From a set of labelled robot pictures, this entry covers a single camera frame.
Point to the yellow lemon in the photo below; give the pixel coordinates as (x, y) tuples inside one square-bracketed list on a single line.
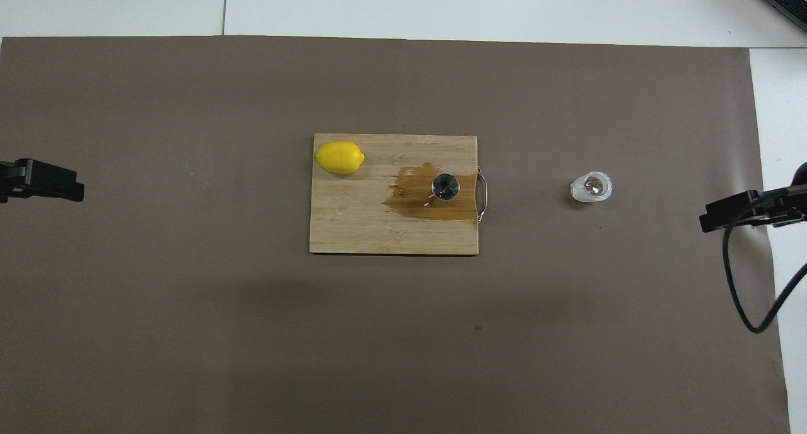
[(340, 158)]

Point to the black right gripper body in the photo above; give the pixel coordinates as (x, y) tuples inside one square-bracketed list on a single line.
[(785, 205)]

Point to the small clear glass cup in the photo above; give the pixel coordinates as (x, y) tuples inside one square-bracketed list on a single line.
[(592, 187)]

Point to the wooden cutting board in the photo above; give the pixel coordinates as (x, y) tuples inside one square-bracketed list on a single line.
[(353, 226)]

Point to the steel double jigger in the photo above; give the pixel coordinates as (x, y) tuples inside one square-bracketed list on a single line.
[(445, 187)]

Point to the brown table mat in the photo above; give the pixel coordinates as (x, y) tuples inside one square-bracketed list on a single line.
[(403, 333)]

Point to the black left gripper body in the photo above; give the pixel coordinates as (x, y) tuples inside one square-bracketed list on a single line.
[(7, 185)]

